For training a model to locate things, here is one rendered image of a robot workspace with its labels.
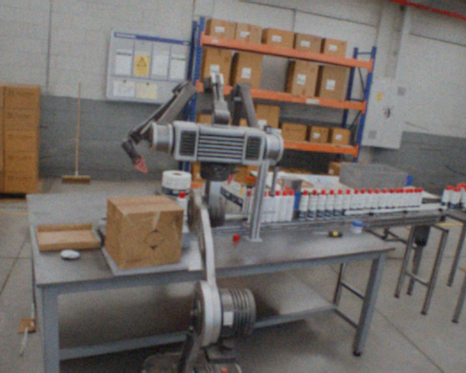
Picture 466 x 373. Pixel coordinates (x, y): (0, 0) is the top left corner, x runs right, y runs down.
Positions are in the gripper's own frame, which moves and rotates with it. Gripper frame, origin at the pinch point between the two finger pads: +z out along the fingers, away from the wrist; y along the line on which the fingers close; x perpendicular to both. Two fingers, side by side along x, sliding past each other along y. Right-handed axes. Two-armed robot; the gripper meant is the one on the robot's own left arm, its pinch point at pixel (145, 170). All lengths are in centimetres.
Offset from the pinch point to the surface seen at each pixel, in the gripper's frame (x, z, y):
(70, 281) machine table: 50, 5, -69
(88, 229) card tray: 44.9, 7.3, -7.9
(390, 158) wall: -357, 349, 432
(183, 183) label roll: -13, 35, 47
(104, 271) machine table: 39, 14, -59
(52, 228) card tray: 59, -6, -11
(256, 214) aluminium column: -38, 55, -20
